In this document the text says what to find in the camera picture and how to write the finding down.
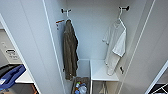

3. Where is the white wardrobe door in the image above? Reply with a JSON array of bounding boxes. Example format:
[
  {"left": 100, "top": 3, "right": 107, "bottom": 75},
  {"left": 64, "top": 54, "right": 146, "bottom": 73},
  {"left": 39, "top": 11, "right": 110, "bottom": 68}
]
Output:
[
  {"left": 118, "top": 0, "right": 168, "bottom": 94},
  {"left": 0, "top": 0, "right": 66, "bottom": 94}
]

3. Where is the brown jacket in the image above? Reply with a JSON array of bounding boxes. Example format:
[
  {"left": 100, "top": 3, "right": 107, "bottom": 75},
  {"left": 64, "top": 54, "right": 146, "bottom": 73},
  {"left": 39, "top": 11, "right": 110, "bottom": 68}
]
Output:
[{"left": 62, "top": 19, "right": 80, "bottom": 81}]

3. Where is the white wardrobe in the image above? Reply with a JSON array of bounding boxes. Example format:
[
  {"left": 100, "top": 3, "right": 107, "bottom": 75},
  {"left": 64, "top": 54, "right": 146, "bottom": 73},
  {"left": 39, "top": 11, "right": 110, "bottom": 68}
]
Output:
[{"left": 41, "top": 0, "right": 156, "bottom": 94}]

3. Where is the white inner shelf unit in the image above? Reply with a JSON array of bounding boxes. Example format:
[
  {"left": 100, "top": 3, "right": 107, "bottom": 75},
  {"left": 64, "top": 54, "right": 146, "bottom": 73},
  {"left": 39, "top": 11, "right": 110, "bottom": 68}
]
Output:
[{"left": 89, "top": 59, "right": 120, "bottom": 94}]

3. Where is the white t-shirt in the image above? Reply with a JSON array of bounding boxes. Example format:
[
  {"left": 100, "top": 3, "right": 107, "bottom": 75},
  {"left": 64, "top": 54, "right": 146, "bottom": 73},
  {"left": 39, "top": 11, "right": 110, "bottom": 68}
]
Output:
[{"left": 101, "top": 21, "right": 128, "bottom": 77}]

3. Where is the white hanger with jacket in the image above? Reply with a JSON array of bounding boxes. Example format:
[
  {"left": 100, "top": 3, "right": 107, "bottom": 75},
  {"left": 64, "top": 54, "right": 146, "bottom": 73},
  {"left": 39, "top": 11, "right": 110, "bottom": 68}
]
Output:
[{"left": 65, "top": 10, "right": 74, "bottom": 24}]

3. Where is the orange white warning label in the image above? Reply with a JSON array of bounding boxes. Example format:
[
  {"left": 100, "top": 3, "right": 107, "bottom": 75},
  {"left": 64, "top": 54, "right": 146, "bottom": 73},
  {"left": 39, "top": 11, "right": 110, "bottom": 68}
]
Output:
[{"left": 55, "top": 19, "right": 66, "bottom": 30}]

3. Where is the brown wicker basket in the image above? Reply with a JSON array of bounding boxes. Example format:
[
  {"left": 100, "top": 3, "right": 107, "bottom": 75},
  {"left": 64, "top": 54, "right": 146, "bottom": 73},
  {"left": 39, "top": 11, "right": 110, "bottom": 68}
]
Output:
[{"left": 70, "top": 76, "right": 91, "bottom": 94}]

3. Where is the white plastic bottle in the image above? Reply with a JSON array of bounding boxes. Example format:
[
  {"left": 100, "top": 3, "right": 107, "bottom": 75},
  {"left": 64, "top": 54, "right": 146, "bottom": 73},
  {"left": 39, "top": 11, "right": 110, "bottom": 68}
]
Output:
[{"left": 78, "top": 84, "right": 88, "bottom": 94}]

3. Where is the black door hinge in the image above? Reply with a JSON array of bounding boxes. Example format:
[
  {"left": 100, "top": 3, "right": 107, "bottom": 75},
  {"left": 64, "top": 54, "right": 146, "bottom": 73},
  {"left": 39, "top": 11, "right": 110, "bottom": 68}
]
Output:
[{"left": 119, "top": 66, "right": 125, "bottom": 75}]

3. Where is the black stand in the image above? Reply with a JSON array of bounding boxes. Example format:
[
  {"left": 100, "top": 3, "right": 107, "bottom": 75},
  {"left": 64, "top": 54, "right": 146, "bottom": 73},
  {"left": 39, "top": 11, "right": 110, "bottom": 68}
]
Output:
[{"left": 0, "top": 64, "right": 19, "bottom": 73}]

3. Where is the black wall hook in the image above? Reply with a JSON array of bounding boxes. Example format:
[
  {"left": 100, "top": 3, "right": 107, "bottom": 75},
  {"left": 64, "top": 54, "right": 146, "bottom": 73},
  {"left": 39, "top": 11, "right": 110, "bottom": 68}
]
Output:
[
  {"left": 60, "top": 7, "right": 72, "bottom": 15},
  {"left": 118, "top": 5, "right": 131, "bottom": 13}
]

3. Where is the white wall sign dark icon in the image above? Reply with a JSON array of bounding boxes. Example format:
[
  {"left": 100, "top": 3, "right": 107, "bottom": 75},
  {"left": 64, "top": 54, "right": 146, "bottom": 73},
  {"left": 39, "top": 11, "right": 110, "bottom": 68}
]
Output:
[{"left": 4, "top": 48, "right": 19, "bottom": 63}]

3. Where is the white wall switch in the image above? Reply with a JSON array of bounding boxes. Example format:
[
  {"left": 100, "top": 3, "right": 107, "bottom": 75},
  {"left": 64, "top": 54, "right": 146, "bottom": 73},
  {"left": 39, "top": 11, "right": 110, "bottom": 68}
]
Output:
[{"left": 0, "top": 41, "right": 8, "bottom": 50}]

